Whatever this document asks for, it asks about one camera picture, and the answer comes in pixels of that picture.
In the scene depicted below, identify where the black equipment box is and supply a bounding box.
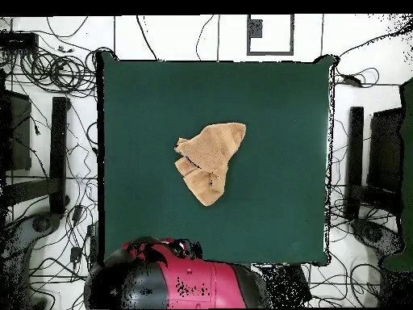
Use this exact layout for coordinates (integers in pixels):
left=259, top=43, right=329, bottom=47
left=367, top=107, right=404, bottom=195
left=0, top=89, right=33, bottom=172

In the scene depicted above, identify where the coiled black cable bundle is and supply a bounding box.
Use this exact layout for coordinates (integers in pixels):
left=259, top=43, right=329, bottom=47
left=19, top=46, right=98, bottom=98

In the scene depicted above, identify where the grey chair base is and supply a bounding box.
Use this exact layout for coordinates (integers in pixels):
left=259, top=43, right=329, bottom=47
left=0, top=212, right=62, bottom=310
left=350, top=218, right=404, bottom=259

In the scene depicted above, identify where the dark green draped cloth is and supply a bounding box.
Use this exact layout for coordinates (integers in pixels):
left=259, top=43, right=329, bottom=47
left=382, top=77, right=413, bottom=272

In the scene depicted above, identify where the grey square floor frame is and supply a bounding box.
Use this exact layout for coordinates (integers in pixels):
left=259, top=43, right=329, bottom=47
left=246, top=14, right=295, bottom=57

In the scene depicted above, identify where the black stand frame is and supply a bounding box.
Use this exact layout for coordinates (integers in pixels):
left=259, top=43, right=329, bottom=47
left=4, top=96, right=71, bottom=216
left=344, top=106, right=403, bottom=220

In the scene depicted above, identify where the tan terry towel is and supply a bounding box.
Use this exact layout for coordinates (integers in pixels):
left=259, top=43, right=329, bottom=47
left=173, top=121, right=247, bottom=207

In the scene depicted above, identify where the black box with cables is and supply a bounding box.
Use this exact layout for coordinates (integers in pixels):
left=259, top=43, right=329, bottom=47
left=0, top=31, right=40, bottom=51

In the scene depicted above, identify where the black power strip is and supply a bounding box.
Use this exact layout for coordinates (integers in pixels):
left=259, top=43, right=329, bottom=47
left=86, top=224, right=99, bottom=269

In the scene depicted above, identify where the dark green table cloth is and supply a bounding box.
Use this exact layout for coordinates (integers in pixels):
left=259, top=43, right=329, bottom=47
left=96, top=51, right=336, bottom=267

